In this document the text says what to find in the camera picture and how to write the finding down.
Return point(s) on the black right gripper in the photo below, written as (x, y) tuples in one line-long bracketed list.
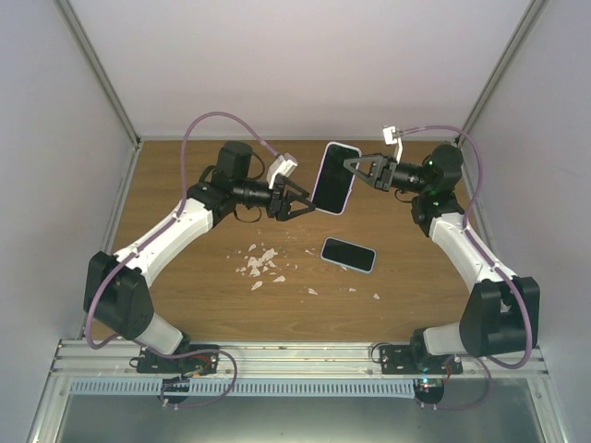
[(381, 171)]

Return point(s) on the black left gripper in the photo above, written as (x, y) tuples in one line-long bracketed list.
[(282, 212)]

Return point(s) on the phone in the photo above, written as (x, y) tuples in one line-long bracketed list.
[(334, 182), (348, 255)]

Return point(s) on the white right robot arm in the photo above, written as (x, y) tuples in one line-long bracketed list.
[(500, 318)]

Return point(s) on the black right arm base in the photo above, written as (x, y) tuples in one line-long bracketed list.
[(407, 359)]

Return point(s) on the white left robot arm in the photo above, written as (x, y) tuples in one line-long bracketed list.
[(117, 292)]

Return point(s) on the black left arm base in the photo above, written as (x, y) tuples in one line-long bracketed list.
[(203, 361)]

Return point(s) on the phone in blue case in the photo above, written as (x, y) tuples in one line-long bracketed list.
[(348, 255)]

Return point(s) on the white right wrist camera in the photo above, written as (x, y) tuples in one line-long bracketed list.
[(392, 136)]

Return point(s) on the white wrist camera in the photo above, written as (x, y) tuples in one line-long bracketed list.
[(392, 136), (284, 165)]

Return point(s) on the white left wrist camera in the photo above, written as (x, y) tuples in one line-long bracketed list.
[(284, 165)]

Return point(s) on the grey aluminium corner post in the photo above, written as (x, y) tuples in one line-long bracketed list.
[(524, 27)]

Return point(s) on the aluminium mounting rail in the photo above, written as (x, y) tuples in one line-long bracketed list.
[(255, 359)]

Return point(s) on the grey slotted cable duct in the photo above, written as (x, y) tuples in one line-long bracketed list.
[(211, 387)]

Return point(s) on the grey left corner post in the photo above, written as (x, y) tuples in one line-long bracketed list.
[(80, 36)]

